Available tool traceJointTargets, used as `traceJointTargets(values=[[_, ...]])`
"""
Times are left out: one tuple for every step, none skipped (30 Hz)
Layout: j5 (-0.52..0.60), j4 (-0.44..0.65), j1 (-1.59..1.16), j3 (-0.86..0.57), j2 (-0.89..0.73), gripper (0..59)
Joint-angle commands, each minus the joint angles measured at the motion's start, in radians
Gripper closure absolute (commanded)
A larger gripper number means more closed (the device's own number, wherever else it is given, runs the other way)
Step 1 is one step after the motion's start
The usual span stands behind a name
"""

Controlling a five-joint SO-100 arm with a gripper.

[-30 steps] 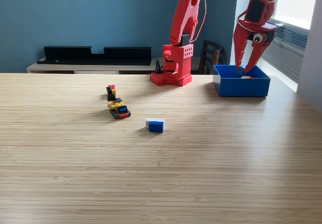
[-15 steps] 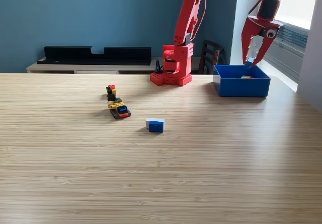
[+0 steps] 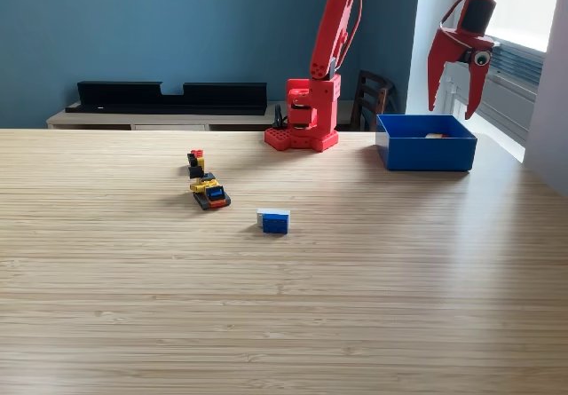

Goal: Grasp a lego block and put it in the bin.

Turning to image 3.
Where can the blue plastic bin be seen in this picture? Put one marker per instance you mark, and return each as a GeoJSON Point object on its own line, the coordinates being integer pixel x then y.
{"type": "Point", "coordinates": [426, 153]}

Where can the blue and white lego block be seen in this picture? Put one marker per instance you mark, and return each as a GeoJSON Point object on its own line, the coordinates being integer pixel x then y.
{"type": "Point", "coordinates": [275, 224]}

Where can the white window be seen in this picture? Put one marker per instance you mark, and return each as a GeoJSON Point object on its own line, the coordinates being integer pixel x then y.
{"type": "Point", "coordinates": [532, 9]}

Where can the yellow toy digger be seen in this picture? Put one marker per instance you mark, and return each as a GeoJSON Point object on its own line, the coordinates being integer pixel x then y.
{"type": "Point", "coordinates": [213, 195]}

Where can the dark wooden chair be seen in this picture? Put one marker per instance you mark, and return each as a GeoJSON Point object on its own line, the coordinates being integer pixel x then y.
{"type": "Point", "coordinates": [360, 102]}

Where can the pale wooden sideboard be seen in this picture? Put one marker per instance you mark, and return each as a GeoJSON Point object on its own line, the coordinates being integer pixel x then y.
{"type": "Point", "coordinates": [89, 120]}

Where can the grey window vent grille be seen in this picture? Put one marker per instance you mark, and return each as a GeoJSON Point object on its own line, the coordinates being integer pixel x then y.
{"type": "Point", "coordinates": [519, 64]}

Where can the beige orange red lego stack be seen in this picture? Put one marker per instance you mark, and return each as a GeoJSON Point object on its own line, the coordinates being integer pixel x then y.
{"type": "Point", "coordinates": [437, 135]}

